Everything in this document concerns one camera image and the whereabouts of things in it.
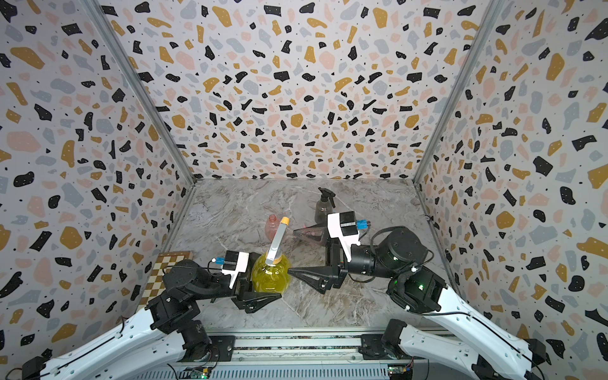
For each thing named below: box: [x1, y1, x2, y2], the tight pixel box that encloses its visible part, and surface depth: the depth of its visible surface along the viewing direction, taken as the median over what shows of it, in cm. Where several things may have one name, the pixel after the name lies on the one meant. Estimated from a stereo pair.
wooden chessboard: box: [138, 250, 194, 307], surface depth 90 cm
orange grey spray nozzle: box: [265, 216, 291, 267], surface depth 44 cm
